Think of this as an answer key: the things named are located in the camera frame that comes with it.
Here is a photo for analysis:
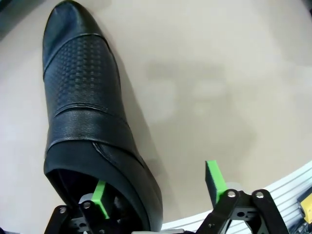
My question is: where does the yellow emergency stop box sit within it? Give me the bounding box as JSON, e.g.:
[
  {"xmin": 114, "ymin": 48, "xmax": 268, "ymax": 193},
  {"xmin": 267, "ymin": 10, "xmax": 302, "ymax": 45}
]
[{"xmin": 298, "ymin": 195, "xmax": 312, "ymax": 220}]

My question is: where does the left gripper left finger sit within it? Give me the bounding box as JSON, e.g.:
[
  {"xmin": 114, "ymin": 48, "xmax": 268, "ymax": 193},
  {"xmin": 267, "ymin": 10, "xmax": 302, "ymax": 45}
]
[{"xmin": 46, "ymin": 180, "xmax": 110, "ymax": 234}]

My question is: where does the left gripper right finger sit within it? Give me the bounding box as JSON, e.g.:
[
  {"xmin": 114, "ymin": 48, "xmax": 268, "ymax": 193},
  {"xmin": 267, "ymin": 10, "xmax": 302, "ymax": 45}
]
[{"xmin": 195, "ymin": 160, "xmax": 290, "ymax": 234}]

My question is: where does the black leather loafer shoe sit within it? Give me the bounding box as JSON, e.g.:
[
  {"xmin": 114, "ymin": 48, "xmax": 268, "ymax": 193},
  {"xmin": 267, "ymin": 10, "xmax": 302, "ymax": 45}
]
[{"xmin": 41, "ymin": 0, "xmax": 163, "ymax": 231}]

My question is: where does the aluminium table edge rail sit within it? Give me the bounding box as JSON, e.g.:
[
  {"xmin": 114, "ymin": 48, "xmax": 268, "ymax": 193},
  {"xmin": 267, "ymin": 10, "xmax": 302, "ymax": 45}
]
[{"xmin": 156, "ymin": 163, "xmax": 312, "ymax": 234}]

